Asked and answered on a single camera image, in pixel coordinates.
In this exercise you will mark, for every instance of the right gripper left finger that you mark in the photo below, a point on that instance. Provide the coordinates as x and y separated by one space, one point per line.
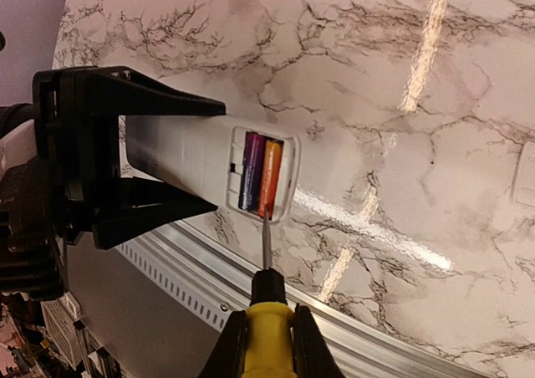
227 358

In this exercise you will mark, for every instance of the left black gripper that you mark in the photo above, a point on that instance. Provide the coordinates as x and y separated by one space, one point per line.
78 113

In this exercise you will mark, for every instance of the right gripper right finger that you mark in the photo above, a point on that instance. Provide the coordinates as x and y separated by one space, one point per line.
311 355

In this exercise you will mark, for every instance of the yellow handled screwdriver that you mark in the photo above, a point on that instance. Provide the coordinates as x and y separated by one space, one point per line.
269 347

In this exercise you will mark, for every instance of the white remote control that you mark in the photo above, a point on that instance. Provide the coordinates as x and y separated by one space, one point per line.
204 156

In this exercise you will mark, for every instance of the purple blue battery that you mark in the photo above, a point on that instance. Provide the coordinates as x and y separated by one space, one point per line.
252 171

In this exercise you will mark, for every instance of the orange black battery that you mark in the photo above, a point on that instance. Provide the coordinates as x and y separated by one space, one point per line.
270 174

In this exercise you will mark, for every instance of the white battery cover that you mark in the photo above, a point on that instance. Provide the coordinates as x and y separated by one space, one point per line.
523 187

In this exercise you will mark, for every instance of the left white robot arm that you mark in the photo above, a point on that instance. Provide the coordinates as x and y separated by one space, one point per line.
32 186

